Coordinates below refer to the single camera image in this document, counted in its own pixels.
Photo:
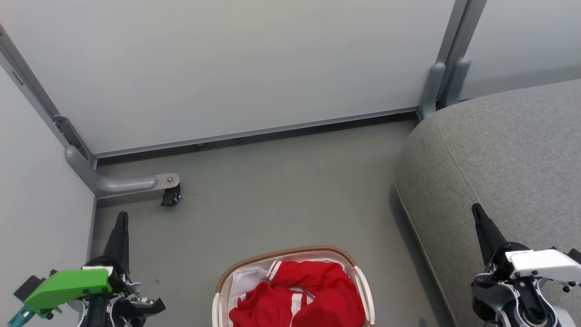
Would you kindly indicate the aluminium partition bottom rail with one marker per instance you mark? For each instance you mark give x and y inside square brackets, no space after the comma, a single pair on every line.
[254,133]

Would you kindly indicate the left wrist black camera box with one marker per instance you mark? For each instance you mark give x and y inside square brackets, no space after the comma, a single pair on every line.
[28,286]

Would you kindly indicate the black caster wheel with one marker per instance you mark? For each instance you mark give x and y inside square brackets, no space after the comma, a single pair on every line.
[170,196]

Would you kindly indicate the white basket with woven rim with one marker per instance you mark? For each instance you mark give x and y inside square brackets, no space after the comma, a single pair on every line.
[363,286]

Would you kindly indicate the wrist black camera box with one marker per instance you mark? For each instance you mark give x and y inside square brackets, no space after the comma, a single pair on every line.
[28,286]
[574,255]

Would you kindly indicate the grey rounded post foot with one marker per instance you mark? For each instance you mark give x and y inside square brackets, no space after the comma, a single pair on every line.
[457,81]
[430,91]

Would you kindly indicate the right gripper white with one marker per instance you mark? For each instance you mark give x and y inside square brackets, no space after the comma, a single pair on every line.
[540,263]

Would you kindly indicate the grey metal partition foot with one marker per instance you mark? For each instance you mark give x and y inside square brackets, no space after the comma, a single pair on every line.
[113,184]

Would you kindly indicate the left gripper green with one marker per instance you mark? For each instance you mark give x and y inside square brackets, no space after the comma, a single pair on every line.
[68,286]

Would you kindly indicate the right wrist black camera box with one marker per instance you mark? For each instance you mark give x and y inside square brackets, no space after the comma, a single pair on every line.
[574,255]

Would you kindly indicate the grey fabric sofa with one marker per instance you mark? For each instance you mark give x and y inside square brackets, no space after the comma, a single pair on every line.
[499,159]

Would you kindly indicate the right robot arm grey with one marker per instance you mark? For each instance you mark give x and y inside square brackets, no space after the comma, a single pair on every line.
[504,299]

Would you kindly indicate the red garment with white stripes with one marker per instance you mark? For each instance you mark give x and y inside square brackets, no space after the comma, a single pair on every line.
[313,290]

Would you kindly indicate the grey metal partition post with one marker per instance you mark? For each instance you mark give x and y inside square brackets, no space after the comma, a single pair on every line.
[460,32]
[32,86]

